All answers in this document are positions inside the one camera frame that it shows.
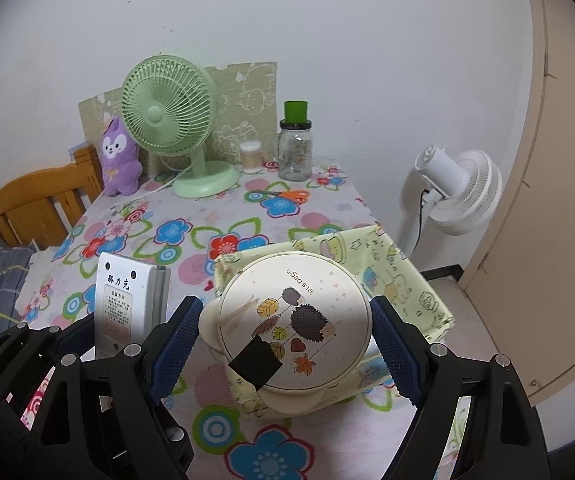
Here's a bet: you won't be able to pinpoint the white fan cable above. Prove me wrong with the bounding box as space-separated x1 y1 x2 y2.
140 170 188 198

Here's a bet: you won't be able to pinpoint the beige door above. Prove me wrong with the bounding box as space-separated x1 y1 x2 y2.
460 0 575 456

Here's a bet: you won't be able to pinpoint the glass jar with green lid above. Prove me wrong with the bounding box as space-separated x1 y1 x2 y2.
276 101 314 182

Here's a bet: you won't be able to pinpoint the floral tablecloth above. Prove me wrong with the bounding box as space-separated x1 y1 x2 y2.
15 155 473 480

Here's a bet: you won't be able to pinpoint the orange scissors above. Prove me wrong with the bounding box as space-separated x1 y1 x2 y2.
268 189 311 204

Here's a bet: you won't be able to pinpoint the white power strip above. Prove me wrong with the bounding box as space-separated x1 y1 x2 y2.
94 252 172 361

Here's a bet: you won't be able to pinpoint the clear cotton swab container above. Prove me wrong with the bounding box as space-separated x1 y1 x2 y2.
239 140 263 175

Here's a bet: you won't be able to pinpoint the white standing fan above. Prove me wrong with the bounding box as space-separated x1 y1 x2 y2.
398 144 502 256

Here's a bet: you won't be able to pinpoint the purple plush toy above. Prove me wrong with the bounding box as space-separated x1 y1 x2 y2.
98 115 143 197

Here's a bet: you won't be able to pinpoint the green patterned wall board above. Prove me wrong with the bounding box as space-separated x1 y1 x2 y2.
78 61 277 171

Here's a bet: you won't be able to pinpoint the black fan cable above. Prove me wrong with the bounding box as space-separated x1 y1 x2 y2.
417 187 431 253

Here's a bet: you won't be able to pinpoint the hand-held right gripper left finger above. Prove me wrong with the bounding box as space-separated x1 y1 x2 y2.
38 296 204 480

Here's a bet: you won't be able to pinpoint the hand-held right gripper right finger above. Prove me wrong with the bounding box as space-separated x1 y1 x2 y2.
370 296 551 480

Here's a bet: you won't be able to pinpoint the green desk fan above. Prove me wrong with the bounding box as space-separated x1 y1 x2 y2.
121 54 241 198

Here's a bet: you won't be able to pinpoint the yellow printed storage box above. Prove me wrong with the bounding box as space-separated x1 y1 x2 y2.
214 225 455 418

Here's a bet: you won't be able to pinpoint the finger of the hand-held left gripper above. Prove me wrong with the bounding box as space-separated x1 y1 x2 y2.
0 312 99 441
160 405 196 468

